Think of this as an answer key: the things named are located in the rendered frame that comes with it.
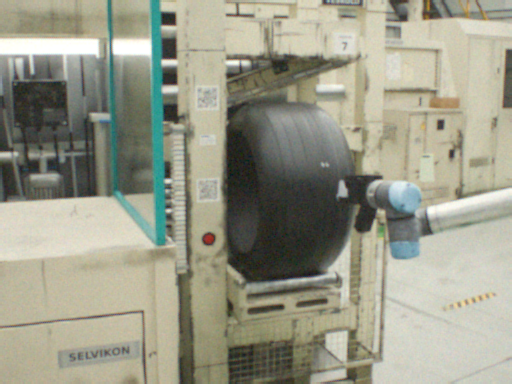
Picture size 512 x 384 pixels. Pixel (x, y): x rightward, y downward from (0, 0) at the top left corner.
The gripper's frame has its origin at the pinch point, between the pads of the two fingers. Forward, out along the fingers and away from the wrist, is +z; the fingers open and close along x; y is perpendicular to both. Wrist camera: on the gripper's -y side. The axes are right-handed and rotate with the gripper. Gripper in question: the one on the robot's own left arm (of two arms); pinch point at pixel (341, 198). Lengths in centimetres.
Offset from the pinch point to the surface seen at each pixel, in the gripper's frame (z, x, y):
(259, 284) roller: 26.1, 16.4, -28.7
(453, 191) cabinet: 410, -357, -31
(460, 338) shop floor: 150, -161, -102
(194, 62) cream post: 25, 36, 42
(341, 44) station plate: 49, -27, 54
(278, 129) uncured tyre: 16.4, 12.7, 20.8
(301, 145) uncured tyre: 12.3, 6.9, 15.7
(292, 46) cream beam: 50, -8, 52
